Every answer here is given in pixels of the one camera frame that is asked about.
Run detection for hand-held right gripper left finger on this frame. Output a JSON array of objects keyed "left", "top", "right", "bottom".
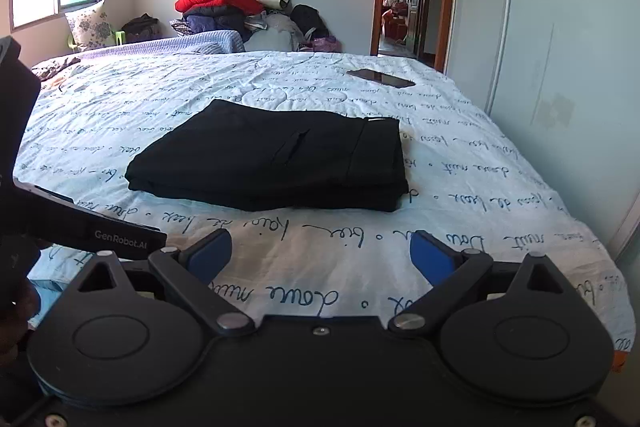
[{"left": 65, "top": 228, "right": 257, "bottom": 338}]

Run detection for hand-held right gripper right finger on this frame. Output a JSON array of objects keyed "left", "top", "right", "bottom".
[{"left": 387, "top": 229, "right": 576, "bottom": 337}]

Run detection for black pants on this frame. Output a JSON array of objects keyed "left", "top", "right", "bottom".
[{"left": 125, "top": 99, "right": 411, "bottom": 212}]

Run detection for white script-printed quilt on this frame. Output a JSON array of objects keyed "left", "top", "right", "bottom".
[{"left": 12, "top": 49, "right": 637, "bottom": 353}]

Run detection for dark patterned cloth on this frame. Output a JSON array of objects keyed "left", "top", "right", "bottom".
[{"left": 31, "top": 57, "right": 82, "bottom": 82}]

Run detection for black smartphone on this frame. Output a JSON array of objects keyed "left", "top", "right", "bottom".
[{"left": 346, "top": 68, "right": 416, "bottom": 88}]

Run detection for floral pillow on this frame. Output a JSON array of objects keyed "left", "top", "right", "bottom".
[{"left": 65, "top": 0, "right": 118, "bottom": 52}]

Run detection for black duffel bag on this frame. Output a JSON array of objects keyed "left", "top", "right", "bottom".
[{"left": 121, "top": 13, "right": 163, "bottom": 44}]

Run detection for lavender knitted blanket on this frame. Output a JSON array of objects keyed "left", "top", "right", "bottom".
[{"left": 75, "top": 29, "right": 246, "bottom": 60}]

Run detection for white sliding wardrobe door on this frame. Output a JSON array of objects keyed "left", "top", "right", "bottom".
[{"left": 442, "top": 0, "right": 640, "bottom": 260}]

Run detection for red furniture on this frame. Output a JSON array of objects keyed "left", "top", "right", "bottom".
[{"left": 381, "top": 0, "right": 408, "bottom": 42}]

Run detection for purple cloth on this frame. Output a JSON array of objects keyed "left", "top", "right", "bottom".
[{"left": 307, "top": 36, "right": 342, "bottom": 54}]

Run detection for black backpack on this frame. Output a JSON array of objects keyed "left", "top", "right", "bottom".
[{"left": 290, "top": 4, "right": 331, "bottom": 40}]

